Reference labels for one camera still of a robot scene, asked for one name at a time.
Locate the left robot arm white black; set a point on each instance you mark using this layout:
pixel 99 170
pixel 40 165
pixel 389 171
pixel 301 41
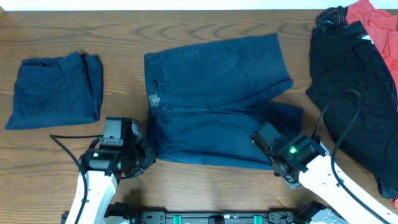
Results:
pixel 120 153

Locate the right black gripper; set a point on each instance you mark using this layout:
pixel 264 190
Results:
pixel 259 139

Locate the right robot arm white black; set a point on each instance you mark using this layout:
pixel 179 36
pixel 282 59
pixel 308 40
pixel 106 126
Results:
pixel 303 161

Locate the black garment pile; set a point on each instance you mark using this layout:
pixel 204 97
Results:
pixel 352 85

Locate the navy blue denim shorts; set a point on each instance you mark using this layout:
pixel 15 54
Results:
pixel 206 100

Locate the folded navy blue shorts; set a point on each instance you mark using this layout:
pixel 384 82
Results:
pixel 58 91

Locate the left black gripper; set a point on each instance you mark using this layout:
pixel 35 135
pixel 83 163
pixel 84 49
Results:
pixel 147 152

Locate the red garment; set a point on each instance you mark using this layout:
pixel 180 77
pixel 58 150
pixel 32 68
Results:
pixel 381 27

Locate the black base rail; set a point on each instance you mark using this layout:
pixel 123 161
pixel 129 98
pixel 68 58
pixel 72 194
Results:
pixel 217 217

